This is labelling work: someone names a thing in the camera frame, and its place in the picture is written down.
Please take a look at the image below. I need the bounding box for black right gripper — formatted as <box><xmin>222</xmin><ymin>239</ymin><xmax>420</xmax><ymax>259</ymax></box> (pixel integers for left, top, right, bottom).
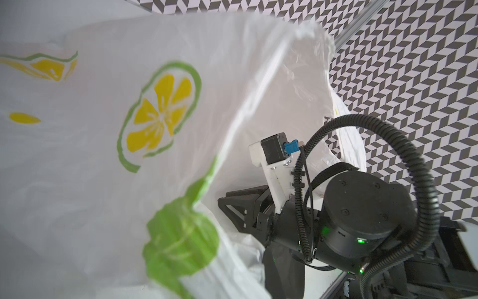
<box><xmin>218</xmin><ymin>185</ymin><xmax>305</xmax><ymax>264</ymax></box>

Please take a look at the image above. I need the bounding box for white lemon-print plastic bag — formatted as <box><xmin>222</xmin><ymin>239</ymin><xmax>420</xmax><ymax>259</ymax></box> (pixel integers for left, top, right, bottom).
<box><xmin>1</xmin><ymin>13</ymin><xmax>348</xmax><ymax>299</ymax></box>

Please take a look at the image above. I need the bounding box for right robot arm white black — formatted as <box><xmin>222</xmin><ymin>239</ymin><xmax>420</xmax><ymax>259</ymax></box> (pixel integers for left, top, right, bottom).
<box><xmin>218</xmin><ymin>163</ymin><xmax>478</xmax><ymax>299</ymax></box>

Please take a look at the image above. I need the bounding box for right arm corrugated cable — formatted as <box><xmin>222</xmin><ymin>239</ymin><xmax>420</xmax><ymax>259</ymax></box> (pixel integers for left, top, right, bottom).
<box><xmin>291</xmin><ymin>113</ymin><xmax>441</xmax><ymax>299</ymax></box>

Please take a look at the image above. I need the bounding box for aluminium corner post right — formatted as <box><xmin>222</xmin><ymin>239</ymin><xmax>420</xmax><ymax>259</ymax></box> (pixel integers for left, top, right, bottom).
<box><xmin>334</xmin><ymin>0</ymin><xmax>389</xmax><ymax>52</ymax></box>

